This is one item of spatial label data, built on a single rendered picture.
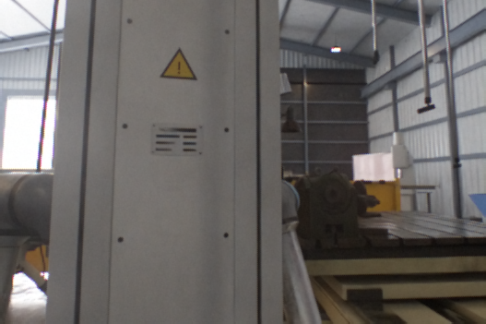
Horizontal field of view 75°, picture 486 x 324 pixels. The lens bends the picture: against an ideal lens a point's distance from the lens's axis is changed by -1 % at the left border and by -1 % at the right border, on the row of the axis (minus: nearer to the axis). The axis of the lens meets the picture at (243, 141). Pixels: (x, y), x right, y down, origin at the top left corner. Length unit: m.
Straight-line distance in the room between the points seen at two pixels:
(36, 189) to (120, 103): 0.30
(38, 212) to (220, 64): 0.46
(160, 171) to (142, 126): 0.07
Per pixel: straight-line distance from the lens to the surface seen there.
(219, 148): 0.51
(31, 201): 0.75
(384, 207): 4.52
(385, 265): 1.68
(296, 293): 0.88
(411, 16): 13.47
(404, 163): 7.52
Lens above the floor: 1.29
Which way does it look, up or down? 6 degrees up
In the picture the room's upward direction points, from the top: straight up
